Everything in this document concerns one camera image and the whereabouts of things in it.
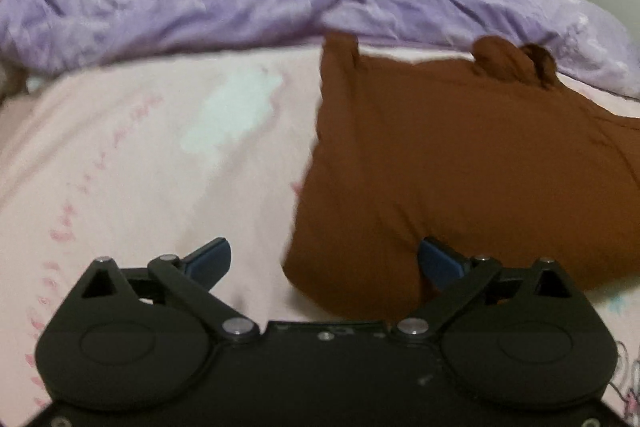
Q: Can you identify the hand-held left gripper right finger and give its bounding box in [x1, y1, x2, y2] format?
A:
[392, 237, 573, 345]

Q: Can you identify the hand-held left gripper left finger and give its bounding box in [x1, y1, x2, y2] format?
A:
[80, 237, 258, 345]

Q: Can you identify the brown jacket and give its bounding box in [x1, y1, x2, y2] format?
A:
[282, 32, 640, 323]

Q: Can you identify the pink printed blanket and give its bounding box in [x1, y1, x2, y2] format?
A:
[0, 44, 640, 427]

